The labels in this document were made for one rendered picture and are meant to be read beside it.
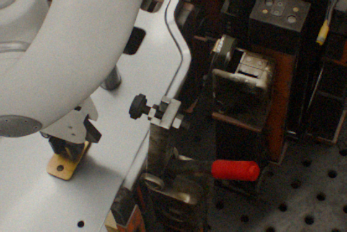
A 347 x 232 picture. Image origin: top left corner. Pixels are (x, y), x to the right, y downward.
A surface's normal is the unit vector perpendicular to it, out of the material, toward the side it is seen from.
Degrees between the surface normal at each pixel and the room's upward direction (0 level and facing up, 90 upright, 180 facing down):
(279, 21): 0
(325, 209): 0
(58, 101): 87
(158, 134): 90
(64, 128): 90
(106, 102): 0
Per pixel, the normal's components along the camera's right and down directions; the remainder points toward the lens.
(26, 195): -0.07, -0.49
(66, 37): 0.29, 0.26
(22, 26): 0.59, 0.67
